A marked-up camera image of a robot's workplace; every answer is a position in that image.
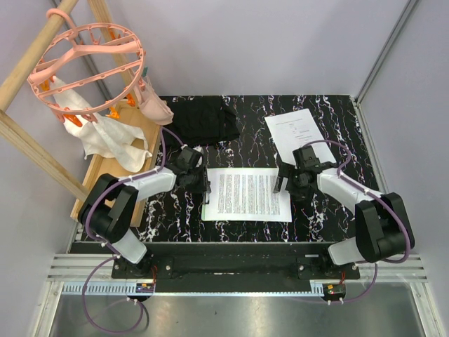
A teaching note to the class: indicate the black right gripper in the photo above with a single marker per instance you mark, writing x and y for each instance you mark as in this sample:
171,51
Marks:
287,170

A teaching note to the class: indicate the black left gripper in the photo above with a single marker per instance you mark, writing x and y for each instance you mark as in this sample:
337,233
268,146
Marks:
203,187

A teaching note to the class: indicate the green clipboard folder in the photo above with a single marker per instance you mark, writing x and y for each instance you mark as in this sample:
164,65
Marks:
203,211

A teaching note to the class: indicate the white paper stack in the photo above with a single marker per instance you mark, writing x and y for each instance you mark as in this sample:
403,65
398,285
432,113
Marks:
292,130

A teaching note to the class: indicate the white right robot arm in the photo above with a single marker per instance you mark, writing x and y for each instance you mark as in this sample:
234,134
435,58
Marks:
382,227

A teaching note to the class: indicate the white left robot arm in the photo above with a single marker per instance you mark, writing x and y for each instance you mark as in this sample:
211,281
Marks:
108,209

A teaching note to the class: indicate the black marble pattern mat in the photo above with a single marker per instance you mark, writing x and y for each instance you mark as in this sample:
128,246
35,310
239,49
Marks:
176,216

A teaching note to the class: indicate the black cloth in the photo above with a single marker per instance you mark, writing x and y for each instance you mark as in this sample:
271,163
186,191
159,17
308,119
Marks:
204,120

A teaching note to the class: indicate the pink bra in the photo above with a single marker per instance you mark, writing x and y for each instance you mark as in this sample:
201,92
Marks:
152,106

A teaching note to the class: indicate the wooden tray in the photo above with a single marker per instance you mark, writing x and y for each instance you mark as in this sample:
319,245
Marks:
99,165

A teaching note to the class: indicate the white towel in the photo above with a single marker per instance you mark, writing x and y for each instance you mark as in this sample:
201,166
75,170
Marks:
111,139

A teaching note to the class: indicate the pink round clothes hanger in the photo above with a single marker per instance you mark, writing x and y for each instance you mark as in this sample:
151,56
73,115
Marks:
54,75

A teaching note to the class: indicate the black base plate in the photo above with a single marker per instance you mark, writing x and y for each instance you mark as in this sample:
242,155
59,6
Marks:
235,268

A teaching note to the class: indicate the grey slotted cable duct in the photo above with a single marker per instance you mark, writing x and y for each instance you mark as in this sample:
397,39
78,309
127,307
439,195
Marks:
136,289

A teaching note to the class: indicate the wooden rack frame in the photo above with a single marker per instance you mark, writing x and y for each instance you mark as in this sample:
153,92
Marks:
25,186

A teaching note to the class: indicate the aluminium corner post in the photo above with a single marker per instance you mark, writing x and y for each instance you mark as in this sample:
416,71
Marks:
387,47

